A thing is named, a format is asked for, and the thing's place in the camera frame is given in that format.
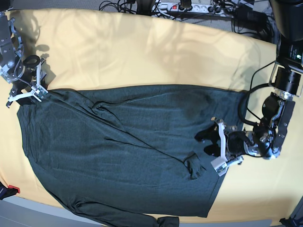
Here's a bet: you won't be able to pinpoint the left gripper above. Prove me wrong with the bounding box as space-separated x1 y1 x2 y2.
195 117 255 168

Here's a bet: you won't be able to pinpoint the white power strip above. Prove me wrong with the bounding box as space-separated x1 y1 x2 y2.
157 2 212 14

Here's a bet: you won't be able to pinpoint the tangled black cables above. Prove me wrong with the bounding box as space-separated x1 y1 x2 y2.
98 0 157 16

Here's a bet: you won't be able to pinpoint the dark teal long-sleeve shirt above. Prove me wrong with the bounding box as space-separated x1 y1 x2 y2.
17 85 243 227

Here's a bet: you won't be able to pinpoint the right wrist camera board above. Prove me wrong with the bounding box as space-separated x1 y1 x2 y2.
32 85 48 102

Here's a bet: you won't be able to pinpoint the black power adapter box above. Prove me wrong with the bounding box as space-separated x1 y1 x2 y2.
234 7 267 27

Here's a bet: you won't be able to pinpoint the black corner clamp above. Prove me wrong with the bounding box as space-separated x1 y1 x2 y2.
280 218 303 227

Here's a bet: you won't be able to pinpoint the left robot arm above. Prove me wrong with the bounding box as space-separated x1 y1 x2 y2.
195 0 303 176

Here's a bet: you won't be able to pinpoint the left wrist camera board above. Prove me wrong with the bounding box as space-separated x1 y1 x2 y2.
211 157 228 177

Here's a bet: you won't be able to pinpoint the red and black clamp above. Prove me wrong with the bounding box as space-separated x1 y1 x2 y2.
0 183 20 200

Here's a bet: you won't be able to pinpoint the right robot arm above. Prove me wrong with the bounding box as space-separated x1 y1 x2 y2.
0 11 48 107

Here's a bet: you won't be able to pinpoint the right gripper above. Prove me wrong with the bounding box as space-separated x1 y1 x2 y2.
6 55 47 108

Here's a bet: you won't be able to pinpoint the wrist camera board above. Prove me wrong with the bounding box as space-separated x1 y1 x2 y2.
211 157 228 177
32 85 48 102

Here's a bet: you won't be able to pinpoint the yellow table cover cloth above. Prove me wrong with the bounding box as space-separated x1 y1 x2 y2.
7 9 303 226

